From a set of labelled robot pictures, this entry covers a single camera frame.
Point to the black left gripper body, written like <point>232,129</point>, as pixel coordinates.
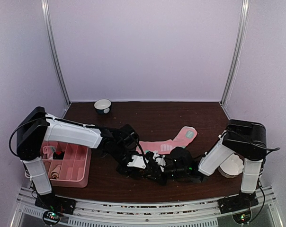
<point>119,152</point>

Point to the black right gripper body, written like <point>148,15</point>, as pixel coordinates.
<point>181,173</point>

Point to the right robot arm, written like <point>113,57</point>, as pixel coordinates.
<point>248,139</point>

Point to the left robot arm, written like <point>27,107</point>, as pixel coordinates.
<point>40,126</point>

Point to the pink sock with teal patches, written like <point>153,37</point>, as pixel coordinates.
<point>184,137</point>

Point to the dark blue white bowl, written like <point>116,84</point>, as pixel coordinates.
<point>103,106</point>

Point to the pink plastic organizer tray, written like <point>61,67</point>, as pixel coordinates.
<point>74,159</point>

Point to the white paper-lined bowl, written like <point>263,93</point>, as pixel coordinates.
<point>231,167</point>

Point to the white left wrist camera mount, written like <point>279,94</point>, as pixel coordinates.
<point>137,161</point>

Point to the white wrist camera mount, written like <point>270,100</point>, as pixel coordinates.
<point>159,159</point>
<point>137,161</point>

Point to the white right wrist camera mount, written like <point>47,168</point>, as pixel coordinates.
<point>159,159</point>

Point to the aluminium front rail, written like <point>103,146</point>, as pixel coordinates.
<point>198,213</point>

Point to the grey aluminium frame post left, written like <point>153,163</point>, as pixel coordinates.
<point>54,55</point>

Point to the grey aluminium frame post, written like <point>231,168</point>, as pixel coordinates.
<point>242,28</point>
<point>54,55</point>

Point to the grey aluminium frame post right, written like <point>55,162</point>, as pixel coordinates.
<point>242,28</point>

